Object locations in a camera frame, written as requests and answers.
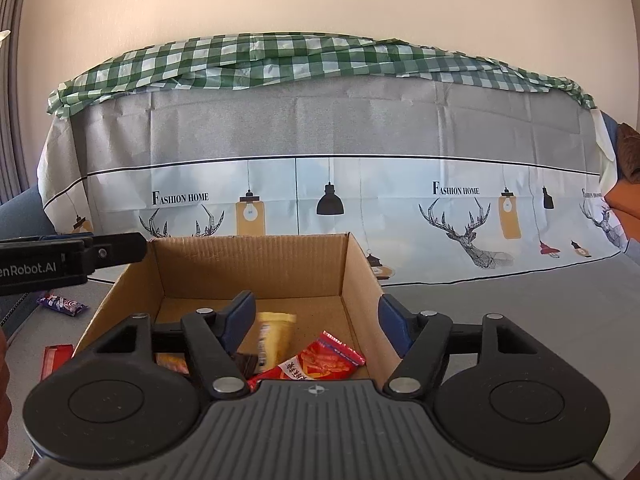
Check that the brown cardboard box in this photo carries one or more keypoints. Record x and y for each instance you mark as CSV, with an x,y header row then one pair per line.
x,y
250,265

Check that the orange and red candy packet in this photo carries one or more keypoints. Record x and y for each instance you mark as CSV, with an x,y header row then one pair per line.
x,y
170,362

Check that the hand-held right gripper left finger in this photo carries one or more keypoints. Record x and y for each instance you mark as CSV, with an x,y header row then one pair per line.
x,y
240,322

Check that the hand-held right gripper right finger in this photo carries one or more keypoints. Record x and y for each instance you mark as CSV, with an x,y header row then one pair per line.
x,y
395,325

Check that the brown cloth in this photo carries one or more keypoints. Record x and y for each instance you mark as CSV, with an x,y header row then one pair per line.
x,y
630,155

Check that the red snack packet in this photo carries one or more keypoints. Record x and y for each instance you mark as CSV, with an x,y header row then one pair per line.
x,y
320,360
55,360

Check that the purple snack packet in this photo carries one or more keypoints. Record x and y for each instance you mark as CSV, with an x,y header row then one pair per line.
x,y
62,305

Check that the green checked cloth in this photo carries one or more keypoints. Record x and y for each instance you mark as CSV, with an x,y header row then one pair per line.
x,y
250,57

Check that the grey curtain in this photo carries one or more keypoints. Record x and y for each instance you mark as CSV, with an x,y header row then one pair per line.
x,y
7,110

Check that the dark brown snack packet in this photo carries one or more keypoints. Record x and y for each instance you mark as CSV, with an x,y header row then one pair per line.
x,y
246,364

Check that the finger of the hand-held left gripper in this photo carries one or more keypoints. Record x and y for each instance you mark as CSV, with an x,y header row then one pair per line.
x,y
120,250

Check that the orange cushion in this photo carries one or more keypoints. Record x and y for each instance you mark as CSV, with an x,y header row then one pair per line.
x,y
627,200

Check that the grey deer print cloth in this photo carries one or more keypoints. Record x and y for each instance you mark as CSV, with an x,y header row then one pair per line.
x,y
350,120

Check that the yellow snack packet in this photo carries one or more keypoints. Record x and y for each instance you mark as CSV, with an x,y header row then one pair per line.
x,y
274,337

